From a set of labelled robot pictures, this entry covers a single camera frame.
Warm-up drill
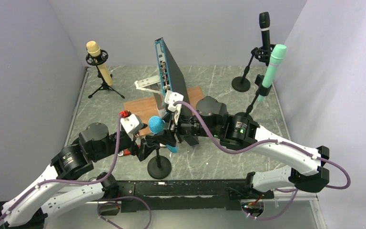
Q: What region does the blue microphone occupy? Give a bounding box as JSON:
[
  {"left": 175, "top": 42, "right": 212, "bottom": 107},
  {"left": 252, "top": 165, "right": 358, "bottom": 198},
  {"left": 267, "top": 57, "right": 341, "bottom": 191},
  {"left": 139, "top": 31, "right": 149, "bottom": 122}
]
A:
[{"left": 147, "top": 115, "right": 179, "bottom": 154}]

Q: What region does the black round-base mic stand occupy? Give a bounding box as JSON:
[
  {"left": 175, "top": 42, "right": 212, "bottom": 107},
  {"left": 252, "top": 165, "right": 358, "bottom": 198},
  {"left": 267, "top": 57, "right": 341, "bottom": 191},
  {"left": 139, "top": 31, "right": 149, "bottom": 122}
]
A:
[{"left": 147, "top": 149, "right": 172, "bottom": 180}]

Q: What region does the black stand of green microphone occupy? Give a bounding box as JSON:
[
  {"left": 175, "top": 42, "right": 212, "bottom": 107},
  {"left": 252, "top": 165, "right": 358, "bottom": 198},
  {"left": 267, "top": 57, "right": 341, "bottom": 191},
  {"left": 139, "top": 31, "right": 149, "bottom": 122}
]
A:
[{"left": 235, "top": 74, "right": 273, "bottom": 119}]

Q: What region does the mint green microphone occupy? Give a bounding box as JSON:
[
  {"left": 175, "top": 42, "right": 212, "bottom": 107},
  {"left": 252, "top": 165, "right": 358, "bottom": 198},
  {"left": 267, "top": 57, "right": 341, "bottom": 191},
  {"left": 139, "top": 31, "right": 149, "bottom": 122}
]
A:
[{"left": 258, "top": 44, "right": 287, "bottom": 102}]

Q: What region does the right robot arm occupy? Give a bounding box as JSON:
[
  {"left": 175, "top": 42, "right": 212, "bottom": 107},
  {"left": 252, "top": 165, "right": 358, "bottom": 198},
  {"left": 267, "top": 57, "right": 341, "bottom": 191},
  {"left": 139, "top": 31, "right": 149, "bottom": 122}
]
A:
[{"left": 149, "top": 96, "right": 329, "bottom": 198}]

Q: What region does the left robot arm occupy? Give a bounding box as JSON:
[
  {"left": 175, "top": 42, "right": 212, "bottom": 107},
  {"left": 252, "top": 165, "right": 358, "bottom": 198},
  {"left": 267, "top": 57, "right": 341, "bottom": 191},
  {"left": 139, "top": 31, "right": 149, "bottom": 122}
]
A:
[{"left": 0, "top": 123, "right": 160, "bottom": 229}]

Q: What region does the black tripod mic stand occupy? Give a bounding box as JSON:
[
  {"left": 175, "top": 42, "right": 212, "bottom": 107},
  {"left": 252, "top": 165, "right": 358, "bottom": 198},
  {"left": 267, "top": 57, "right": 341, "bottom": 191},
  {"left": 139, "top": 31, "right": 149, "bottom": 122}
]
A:
[{"left": 85, "top": 49, "right": 125, "bottom": 99}]

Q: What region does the beige microphone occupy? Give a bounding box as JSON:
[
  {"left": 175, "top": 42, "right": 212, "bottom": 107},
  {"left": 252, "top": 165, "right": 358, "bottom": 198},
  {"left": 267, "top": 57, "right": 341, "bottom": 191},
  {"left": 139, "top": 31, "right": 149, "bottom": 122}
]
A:
[{"left": 85, "top": 41, "right": 113, "bottom": 86}]

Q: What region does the black microphone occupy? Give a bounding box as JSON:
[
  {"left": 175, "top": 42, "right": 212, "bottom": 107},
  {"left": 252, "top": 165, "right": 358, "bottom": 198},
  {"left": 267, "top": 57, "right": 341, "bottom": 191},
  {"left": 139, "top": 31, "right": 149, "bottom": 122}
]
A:
[{"left": 259, "top": 11, "right": 271, "bottom": 53}]

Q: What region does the wooden board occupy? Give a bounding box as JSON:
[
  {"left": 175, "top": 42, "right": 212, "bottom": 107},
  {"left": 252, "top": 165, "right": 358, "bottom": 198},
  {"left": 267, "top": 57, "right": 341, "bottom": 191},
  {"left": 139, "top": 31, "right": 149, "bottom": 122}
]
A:
[{"left": 124, "top": 86, "right": 204, "bottom": 124}]

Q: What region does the adjustable wrench red handle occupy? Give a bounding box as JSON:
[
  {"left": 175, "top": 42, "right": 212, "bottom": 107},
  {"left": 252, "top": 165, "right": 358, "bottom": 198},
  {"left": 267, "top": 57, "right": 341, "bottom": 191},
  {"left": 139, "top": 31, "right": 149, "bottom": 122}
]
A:
[{"left": 117, "top": 149, "right": 131, "bottom": 156}]

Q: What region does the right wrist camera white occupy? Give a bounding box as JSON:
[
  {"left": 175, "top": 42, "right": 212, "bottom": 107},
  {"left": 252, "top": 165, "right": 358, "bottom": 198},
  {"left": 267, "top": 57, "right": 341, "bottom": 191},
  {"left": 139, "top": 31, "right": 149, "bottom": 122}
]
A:
[{"left": 164, "top": 90, "right": 184, "bottom": 112}]

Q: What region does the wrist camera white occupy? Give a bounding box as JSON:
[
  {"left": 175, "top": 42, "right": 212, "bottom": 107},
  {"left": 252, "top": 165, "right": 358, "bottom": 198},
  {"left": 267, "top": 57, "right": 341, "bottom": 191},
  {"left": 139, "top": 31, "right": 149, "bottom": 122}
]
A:
[
  {"left": 119, "top": 110, "right": 146, "bottom": 135},
  {"left": 164, "top": 90, "right": 184, "bottom": 112}
]

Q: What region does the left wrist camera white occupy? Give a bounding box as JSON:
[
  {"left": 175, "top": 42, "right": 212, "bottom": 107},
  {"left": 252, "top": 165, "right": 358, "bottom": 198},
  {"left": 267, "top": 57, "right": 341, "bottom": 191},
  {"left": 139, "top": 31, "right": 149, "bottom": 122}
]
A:
[{"left": 119, "top": 110, "right": 146, "bottom": 135}]

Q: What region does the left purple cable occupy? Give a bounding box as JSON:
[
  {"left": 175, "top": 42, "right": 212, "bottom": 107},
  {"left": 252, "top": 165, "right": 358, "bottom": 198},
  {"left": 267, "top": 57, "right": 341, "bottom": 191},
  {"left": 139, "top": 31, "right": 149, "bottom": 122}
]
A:
[{"left": 0, "top": 114, "right": 124, "bottom": 229}]

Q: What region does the blue black network switch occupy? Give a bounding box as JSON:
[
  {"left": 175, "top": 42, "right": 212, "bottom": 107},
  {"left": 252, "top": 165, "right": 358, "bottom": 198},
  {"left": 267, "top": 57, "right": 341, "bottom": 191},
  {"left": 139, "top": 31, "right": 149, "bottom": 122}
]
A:
[{"left": 154, "top": 37, "right": 200, "bottom": 146}]

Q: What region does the metal bracket holder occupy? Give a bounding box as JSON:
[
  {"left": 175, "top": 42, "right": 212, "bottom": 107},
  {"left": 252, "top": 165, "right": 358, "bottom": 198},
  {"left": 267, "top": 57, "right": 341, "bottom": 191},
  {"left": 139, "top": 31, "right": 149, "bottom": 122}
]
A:
[{"left": 134, "top": 76, "right": 166, "bottom": 117}]

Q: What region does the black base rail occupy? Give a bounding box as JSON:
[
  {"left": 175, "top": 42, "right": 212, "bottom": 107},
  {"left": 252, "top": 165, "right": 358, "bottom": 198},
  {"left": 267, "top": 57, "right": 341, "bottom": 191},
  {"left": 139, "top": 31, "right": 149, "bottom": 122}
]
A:
[{"left": 100, "top": 179, "right": 274, "bottom": 213}]

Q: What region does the black stand with shock mount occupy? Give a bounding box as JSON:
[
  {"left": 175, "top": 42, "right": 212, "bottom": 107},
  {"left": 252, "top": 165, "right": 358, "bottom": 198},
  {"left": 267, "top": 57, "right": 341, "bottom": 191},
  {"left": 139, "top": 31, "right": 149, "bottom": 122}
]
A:
[{"left": 231, "top": 44, "right": 275, "bottom": 92}]

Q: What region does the aluminium frame rail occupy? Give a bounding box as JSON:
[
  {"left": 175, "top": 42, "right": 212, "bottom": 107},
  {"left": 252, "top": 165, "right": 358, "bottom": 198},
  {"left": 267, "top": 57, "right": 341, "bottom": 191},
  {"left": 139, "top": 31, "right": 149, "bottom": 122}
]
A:
[{"left": 267, "top": 191, "right": 328, "bottom": 229}]

